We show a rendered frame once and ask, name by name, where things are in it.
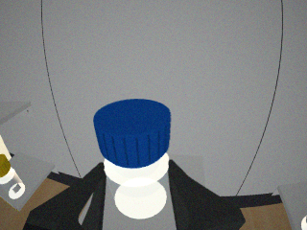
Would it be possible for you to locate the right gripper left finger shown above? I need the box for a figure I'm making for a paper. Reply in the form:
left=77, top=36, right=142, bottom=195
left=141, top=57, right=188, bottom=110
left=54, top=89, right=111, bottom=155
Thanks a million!
left=25, top=162, right=106, bottom=230

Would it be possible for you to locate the bottle with dark blue cap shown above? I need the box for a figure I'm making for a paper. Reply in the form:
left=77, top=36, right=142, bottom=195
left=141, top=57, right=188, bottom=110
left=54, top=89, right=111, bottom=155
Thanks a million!
left=93, top=99, right=171, bottom=219

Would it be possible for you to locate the clear glass bottle with yellow cap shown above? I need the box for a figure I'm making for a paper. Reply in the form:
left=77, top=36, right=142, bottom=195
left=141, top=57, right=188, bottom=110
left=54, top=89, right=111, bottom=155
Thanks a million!
left=0, top=154, right=25, bottom=199

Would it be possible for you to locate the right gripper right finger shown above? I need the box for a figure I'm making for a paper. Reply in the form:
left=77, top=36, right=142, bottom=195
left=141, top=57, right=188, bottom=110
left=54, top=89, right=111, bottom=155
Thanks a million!
left=168, top=160, right=246, bottom=230

